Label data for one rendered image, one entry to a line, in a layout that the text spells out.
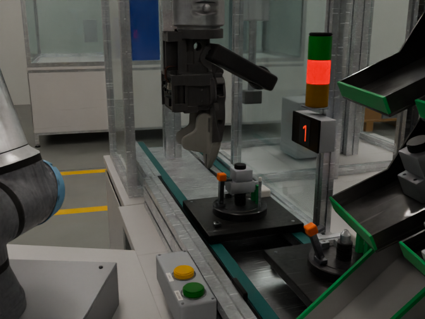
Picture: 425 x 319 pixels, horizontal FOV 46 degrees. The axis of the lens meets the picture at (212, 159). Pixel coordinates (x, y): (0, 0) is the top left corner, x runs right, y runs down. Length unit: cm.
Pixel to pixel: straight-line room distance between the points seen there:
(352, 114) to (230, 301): 143
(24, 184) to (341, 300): 57
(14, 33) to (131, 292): 793
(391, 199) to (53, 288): 64
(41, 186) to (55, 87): 492
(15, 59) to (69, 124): 320
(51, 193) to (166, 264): 27
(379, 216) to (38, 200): 59
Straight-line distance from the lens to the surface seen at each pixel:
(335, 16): 111
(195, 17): 72
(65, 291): 100
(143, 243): 138
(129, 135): 165
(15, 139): 97
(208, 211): 128
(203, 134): 75
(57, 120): 594
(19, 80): 897
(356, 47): 219
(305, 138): 112
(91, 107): 590
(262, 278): 109
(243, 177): 123
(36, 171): 97
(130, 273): 124
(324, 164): 115
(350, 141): 226
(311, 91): 110
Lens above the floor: 145
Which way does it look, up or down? 16 degrees down
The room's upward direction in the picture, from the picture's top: straight up
